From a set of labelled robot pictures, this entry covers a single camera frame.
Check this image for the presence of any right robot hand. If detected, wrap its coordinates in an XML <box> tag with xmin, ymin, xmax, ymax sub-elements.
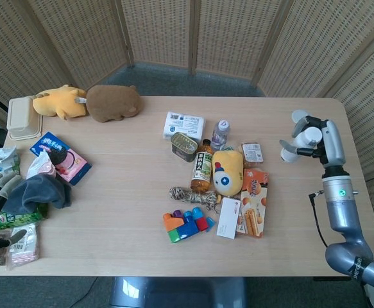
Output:
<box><xmin>278</xmin><ymin>115</ymin><xmax>346</xmax><ymax>169</ymax></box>

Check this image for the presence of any white plastic bottle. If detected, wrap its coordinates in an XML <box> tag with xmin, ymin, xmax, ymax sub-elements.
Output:
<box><xmin>280</xmin><ymin>110</ymin><xmax>323</xmax><ymax>164</ymax></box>

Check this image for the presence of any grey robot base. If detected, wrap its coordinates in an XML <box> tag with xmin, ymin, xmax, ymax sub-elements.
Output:
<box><xmin>109</xmin><ymin>276</ymin><xmax>249</xmax><ymax>308</ymax></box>

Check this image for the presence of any clear water bottle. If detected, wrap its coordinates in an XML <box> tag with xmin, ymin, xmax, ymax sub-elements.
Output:
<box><xmin>209</xmin><ymin>119</ymin><xmax>232</xmax><ymax>150</ymax></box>

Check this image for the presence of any amber tea bottle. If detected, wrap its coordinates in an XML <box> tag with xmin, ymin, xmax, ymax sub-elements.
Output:
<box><xmin>190</xmin><ymin>138</ymin><xmax>214</xmax><ymax>194</ymax></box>

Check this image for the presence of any white green snack bag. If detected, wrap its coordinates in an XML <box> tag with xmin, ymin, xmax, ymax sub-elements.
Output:
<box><xmin>0</xmin><ymin>145</ymin><xmax>22</xmax><ymax>176</ymax></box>

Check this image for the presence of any green snack packet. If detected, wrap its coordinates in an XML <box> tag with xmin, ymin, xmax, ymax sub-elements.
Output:
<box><xmin>0</xmin><ymin>205</ymin><xmax>50</xmax><ymax>230</ymax></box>

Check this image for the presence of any grey cloth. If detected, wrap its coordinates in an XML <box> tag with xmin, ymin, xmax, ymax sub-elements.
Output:
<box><xmin>4</xmin><ymin>175</ymin><xmax>73</xmax><ymax>215</ymax></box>

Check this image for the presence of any white pink soft packet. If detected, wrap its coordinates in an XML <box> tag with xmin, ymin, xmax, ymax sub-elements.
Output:
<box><xmin>26</xmin><ymin>150</ymin><xmax>58</xmax><ymax>181</ymax></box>

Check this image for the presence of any pink clear packet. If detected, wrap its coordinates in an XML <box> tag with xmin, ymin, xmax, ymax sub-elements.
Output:
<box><xmin>6</xmin><ymin>222</ymin><xmax>40</xmax><ymax>270</ymax></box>

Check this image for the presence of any beige lunch box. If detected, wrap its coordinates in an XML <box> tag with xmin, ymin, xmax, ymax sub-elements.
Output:
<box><xmin>7</xmin><ymin>96</ymin><xmax>44</xmax><ymax>141</ymax></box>

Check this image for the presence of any clear wrapped bread packet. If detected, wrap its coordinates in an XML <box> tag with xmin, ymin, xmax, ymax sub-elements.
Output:
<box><xmin>240</xmin><ymin>142</ymin><xmax>266</xmax><ymax>169</ymax></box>

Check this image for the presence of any blue pink cookie box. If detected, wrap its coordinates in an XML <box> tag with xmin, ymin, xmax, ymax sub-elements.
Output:
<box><xmin>30</xmin><ymin>131</ymin><xmax>93</xmax><ymax>187</ymax></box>

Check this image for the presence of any orange egg roll box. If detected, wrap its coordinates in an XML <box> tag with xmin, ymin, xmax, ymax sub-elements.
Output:
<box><xmin>235</xmin><ymin>168</ymin><xmax>270</xmax><ymax>239</ymax></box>

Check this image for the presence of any yellow plush toy with face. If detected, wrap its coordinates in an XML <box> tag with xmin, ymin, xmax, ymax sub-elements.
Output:
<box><xmin>212</xmin><ymin>150</ymin><xmax>246</xmax><ymax>198</ymax></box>

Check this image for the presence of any yellow plush dinosaur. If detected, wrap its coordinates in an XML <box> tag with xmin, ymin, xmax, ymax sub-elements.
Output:
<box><xmin>32</xmin><ymin>84</ymin><xmax>89</xmax><ymax>121</ymax></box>

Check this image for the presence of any white cardboard box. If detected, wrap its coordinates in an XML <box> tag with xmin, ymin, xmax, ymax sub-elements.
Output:
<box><xmin>216</xmin><ymin>196</ymin><xmax>242</xmax><ymax>240</ymax></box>

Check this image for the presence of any green luncheon meat can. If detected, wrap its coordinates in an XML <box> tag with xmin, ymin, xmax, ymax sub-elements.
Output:
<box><xmin>170</xmin><ymin>132</ymin><xmax>201</xmax><ymax>163</ymax></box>

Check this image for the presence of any brown plush capybara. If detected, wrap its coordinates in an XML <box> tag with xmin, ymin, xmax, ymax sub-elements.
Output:
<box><xmin>85</xmin><ymin>84</ymin><xmax>144</xmax><ymax>124</ymax></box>

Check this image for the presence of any white tissue pack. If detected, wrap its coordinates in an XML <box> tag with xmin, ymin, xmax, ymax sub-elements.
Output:
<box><xmin>162</xmin><ymin>111</ymin><xmax>207</xmax><ymax>141</ymax></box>

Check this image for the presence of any dark blue toy block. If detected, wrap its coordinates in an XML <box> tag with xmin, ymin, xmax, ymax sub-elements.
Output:
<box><xmin>174</xmin><ymin>214</ymin><xmax>201</xmax><ymax>240</ymax></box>

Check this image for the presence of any orange toy block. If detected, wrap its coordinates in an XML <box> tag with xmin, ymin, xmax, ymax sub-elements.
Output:
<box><xmin>162</xmin><ymin>212</ymin><xmax>185</xmax><ymax>230</ymax></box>

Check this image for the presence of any green toy block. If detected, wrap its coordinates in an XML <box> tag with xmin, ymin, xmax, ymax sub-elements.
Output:
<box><xmin>167</xmin><ymin>227</ymin><xmax>182</xmax><ymax>244</ymax></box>

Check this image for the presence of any wicker folding screen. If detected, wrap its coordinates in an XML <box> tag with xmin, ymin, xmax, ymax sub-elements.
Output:
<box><xmin>0</xmin><ymin>0</ymin><xmax>374</xmax><ymax>212</ymax></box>

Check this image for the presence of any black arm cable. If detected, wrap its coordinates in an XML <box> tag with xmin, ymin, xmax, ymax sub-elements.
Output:
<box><xmin>308</xmin><ymin>189</ymin><xmax>331</xmax><ymax>248</ymax></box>

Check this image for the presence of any braided rope bundle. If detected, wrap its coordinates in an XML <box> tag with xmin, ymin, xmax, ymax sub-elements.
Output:
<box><xmin>168</xmin><ymin>186</ymin><xmax>221</xmax><ymax>213</ymax></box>

